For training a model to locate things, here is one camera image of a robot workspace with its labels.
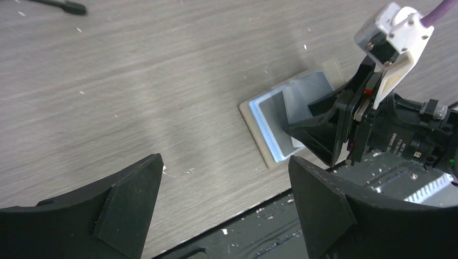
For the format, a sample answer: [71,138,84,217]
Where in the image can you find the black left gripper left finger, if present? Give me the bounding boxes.
[1,154,164,258]

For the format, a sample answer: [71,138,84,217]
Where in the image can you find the perforated metal rail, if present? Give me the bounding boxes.
[404,173,454,204]

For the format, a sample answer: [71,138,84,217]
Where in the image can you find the beige card holder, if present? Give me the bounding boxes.
[239,58,345,169]

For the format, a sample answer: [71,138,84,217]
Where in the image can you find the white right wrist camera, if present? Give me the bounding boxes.
[354,2,434,110]

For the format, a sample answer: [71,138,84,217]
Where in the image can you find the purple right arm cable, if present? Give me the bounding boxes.
[420,0,458,29]

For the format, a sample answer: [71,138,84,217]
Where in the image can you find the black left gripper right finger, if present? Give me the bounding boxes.
[288,156,457,258]

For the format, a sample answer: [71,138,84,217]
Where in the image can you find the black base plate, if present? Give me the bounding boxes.
[160,152,457,258]

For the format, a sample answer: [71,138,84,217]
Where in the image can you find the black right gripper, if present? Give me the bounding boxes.
[284,56,457,177]

